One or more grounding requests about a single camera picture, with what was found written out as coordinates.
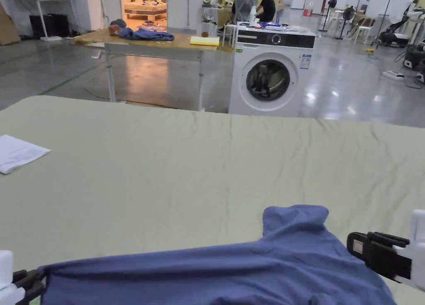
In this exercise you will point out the black standing fan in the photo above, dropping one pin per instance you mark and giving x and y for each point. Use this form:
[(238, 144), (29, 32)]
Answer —
[(348, 14), (331, 4)]

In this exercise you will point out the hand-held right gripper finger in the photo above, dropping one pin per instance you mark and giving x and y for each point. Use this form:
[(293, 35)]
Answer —
[(388, 240), (372, 255)]

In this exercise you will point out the black computer towers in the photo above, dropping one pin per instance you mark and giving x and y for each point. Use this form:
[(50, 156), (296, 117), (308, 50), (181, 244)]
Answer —
[(49, 25)]

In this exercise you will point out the bed with pale green sheet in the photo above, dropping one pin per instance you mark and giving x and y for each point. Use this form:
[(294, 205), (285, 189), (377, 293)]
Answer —
[(166, 172)]

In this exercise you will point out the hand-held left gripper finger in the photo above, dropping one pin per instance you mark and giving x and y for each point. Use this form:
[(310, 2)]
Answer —
[(28, 275), (35, 290)]

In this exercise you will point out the white shelf with shoes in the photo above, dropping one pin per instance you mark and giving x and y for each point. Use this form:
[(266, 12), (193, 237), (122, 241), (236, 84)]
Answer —
[(210, 18)]

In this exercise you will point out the show room bed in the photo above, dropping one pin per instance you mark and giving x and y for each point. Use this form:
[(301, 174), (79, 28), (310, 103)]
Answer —
[(145, 9)]

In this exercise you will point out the white washing machine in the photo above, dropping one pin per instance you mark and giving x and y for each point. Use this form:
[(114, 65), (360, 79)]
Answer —
[(272, 72)]

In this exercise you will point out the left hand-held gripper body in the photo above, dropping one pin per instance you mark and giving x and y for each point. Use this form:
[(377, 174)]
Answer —
[(6, 268)]

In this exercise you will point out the blue shirt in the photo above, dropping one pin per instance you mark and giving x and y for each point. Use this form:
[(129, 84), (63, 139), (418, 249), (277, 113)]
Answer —
[(265, 271)]

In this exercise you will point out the white paper sheet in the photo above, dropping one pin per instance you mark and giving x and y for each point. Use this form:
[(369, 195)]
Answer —
[(18, 154)]

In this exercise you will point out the white desk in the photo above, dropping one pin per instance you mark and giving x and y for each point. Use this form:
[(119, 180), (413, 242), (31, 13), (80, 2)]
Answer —
[(41, 1)]

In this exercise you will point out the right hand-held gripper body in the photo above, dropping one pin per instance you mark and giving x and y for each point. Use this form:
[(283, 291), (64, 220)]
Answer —
[(418, 252)]

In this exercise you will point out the black and white robot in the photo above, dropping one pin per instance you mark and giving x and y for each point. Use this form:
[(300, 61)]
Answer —
[(396, 29)]

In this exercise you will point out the brown cardboard sheet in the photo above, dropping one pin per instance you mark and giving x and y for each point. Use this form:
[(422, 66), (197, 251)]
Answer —
[(8, 27)]

